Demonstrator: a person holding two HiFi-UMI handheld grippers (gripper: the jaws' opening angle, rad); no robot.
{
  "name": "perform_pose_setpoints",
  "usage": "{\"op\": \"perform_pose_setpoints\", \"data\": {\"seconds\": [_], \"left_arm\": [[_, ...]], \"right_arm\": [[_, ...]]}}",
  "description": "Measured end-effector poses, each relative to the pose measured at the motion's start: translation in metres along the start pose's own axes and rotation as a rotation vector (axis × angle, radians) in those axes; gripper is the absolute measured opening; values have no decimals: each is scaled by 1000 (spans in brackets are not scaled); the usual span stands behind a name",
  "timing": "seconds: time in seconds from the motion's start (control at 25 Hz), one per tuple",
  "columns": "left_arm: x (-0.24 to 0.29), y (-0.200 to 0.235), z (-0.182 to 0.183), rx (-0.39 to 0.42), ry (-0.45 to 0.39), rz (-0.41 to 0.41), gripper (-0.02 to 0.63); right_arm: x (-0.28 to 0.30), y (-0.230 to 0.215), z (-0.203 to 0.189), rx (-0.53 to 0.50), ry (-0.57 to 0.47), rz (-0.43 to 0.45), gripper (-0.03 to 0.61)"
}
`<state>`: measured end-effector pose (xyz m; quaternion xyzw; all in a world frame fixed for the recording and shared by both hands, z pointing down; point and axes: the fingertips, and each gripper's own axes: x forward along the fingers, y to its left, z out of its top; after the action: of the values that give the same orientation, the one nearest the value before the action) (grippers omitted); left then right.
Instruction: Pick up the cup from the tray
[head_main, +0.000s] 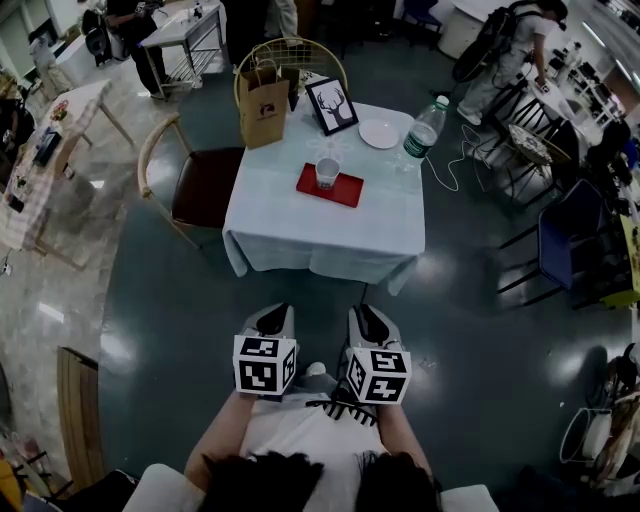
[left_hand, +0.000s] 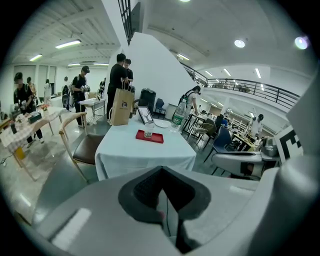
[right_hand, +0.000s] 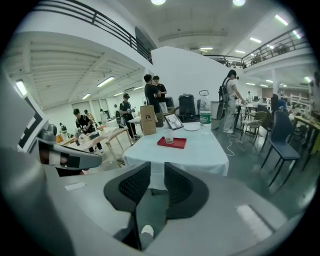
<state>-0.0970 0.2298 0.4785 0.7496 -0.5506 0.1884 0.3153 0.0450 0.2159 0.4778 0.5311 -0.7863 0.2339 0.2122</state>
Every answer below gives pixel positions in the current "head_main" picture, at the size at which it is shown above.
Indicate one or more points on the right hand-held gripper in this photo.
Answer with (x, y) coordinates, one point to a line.
(380, 375)

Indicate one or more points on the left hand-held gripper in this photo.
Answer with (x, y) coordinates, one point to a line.
(262, 370)

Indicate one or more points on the red tray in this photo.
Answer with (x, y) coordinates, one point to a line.
(346, 192)

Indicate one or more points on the white cup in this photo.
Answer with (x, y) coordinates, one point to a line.
(327, 175)

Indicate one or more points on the person's left forearm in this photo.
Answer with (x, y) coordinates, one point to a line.
(220, 430)

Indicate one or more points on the person's right forearm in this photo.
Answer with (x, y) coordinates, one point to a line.
(402, 440)

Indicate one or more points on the person's white shoe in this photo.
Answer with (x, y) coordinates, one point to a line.
(316, 369)

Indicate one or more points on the person's grey trousers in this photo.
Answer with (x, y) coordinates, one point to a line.
(320, 385)

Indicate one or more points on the pale blue tablecloth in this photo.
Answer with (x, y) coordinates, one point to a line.
(320, 235)

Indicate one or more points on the person's white shirt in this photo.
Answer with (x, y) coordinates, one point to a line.
(310, 430)

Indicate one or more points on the wooden chair brown seat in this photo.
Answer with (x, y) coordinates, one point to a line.
(210, 185)

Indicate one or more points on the white plate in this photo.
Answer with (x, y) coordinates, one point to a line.
(378, 134)

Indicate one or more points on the brown paper bag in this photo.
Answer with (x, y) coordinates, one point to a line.
(264, 120)

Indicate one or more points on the clear bottle green label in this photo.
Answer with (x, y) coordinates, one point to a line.
(424, 132)

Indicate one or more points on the blue chair black legs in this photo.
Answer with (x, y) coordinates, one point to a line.
(565, 240)

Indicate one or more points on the brown wooden board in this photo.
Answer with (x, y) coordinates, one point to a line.
(80, 410)

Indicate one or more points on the pink checkered tablecloth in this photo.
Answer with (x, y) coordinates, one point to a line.
(30, 200)

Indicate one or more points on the yellow table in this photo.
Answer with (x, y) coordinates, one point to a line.
(629, 235)

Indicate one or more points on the black metal chair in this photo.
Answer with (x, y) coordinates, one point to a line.
(537, 107)

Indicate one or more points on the black tissue box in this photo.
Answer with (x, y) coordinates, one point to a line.
(47, 147)

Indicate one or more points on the small flower pot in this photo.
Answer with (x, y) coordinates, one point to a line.
(59, 110)

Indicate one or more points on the white metal table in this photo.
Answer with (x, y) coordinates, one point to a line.
(175, 25)

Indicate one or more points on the blue office chair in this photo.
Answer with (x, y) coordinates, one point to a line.
(420, 12)

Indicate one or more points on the black deer picture frame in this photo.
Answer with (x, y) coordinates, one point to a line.
(332, 107)

